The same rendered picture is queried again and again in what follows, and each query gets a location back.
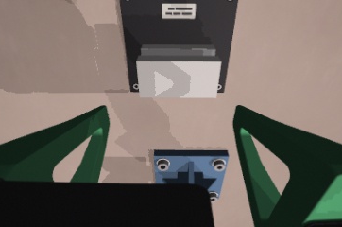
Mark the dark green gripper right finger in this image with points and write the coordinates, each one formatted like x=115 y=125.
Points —
x=314 y=190

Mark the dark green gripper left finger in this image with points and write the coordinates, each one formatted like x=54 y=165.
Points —
x=33 y=157

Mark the grey metal block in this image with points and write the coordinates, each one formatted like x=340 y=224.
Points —
x=195 y=75

